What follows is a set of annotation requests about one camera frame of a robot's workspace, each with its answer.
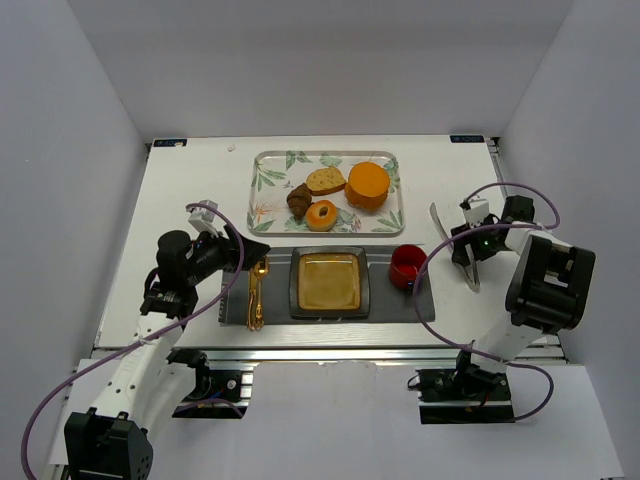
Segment metal tongs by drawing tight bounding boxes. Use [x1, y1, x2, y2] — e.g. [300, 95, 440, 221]
[429, 202, 482, 293]

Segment orange glazed donut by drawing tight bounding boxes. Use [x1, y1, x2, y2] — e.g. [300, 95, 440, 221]
[305, 200, 338, 232]

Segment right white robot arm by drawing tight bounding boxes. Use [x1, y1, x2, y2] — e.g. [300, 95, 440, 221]
[450, 195, 596, 390]

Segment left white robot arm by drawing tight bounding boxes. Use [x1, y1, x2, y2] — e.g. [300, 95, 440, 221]
[64, 226, 270, 479]

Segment toast bread slice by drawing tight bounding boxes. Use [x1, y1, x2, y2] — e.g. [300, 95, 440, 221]
[305, 167, 346, 196]

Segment gold spoon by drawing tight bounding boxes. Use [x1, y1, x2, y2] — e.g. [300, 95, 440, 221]
[252, 257, 269, 330]

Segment gold fork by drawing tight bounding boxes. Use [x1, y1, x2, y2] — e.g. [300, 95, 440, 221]
[247, 269, 257, 331]

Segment brown chocolate croissant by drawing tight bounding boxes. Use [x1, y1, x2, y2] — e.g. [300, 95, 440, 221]
[286, 183, 313, 221]

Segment floral serving tray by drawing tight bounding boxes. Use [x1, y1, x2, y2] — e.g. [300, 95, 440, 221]
[246, 150, 405, 236]

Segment square brown ceramic plate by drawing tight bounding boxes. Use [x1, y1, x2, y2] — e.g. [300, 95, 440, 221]
[289, 246, 370, 319]

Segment red mug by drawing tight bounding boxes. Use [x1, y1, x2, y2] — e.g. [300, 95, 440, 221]
[388, 244, 427, 291]

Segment blue corner label right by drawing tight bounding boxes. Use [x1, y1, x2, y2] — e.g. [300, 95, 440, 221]
[449, 135, 485, 144]

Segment blue corner label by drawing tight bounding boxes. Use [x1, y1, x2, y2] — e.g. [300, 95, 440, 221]
[449, 135, 485, 144]
[153, 138, 187, 148]

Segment grey striped placemat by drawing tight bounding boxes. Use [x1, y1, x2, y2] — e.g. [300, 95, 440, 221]
[218, 245, 435, 326]

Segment blue corner label left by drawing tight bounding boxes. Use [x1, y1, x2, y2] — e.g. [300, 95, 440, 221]
[153, 138, 187, 148]

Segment orange round cake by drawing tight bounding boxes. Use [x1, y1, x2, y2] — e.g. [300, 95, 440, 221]
[345, 161, 391, 211]

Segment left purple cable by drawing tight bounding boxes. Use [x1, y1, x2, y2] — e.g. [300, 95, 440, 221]
[20, 203, 246, 480]

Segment purple cable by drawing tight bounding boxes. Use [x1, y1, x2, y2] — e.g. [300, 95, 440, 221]
[412, 181, 560, 422]
[20, 203, 246, 480]

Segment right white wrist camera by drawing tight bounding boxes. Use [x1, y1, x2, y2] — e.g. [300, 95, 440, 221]
[460, 198, 491, 228]

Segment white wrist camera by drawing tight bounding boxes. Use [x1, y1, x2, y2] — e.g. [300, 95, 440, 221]
[186, 200, 218, 237]
[460, 198, 491, 228]

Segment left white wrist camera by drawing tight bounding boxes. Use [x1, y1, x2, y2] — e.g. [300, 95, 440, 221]
[186, 200, 218, 237]

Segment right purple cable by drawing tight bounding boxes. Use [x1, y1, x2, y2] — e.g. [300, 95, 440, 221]
[412, 181, 560, 422]

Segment aluminium table frame rail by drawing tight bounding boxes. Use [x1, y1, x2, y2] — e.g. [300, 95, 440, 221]
[89, 343, 476, 371]

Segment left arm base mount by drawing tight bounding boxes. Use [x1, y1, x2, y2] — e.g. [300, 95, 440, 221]
[168, 349, 248, 419]

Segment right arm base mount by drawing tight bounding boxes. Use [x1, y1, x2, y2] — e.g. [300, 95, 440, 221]
[407, 369, 515, 425]

